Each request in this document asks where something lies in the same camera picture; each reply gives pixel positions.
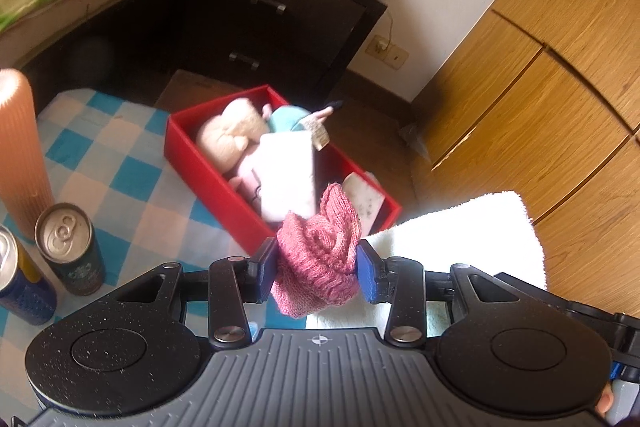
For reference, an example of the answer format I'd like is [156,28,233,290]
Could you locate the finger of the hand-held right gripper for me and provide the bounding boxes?
[494,272,621,323]

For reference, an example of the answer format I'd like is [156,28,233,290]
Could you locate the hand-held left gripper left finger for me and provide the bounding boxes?
[107,237,278,352]

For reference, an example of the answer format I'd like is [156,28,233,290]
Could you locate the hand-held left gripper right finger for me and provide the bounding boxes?
[356,239,548,349]

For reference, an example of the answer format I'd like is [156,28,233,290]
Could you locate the pink knitted sock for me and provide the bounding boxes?
[270,182,363,319]

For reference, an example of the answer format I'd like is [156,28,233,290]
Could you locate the white towel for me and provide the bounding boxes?
[305,191,547,339]

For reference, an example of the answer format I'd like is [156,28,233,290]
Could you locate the purple fluffy towel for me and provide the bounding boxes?
[259,132,319,215]

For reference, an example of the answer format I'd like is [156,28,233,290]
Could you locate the red cardboard box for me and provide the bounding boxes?
[165,84,403,255]

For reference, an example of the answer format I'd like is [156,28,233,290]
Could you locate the beige plush toy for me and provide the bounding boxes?
[195,98,273,175]

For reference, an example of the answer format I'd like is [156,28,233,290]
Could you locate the pig plush doll teal shirt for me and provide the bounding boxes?
[227,101,346,225]

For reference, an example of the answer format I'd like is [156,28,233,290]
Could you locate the person's right hand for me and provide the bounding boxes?
[594,384,617,419]

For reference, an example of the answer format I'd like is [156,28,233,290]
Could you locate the blue white checkered tablecloth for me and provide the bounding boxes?
[0,88,311,343]

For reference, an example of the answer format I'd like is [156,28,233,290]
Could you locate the dark green coffee can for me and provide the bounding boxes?
[34,203,107,297]

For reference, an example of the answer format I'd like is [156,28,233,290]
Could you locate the brown cardboard box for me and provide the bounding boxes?
[155,69,251,112]

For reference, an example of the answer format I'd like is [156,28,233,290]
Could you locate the wooden wardrobe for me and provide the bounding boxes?
[410,0,640,303]

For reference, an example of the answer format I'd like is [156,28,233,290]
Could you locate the blue drink can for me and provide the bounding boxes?
[0,224,58,327]

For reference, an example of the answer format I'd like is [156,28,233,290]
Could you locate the dark wooden nightstand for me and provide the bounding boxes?
[172,0,388,95]

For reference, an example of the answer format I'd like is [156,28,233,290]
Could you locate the orange ribbed tube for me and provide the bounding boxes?
[0,68,57,244]

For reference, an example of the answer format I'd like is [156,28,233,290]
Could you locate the dark wooden bed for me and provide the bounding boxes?
[20,0,201,108]

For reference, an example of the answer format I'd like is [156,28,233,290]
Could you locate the mattress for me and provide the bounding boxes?
[0,0,183,68]

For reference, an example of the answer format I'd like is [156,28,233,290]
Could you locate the metal drawer handle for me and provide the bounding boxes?
[250,0,287,15]
[227,51,261,70]

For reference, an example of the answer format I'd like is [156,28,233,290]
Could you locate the wall power socket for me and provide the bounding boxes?
[364,34,408,70]

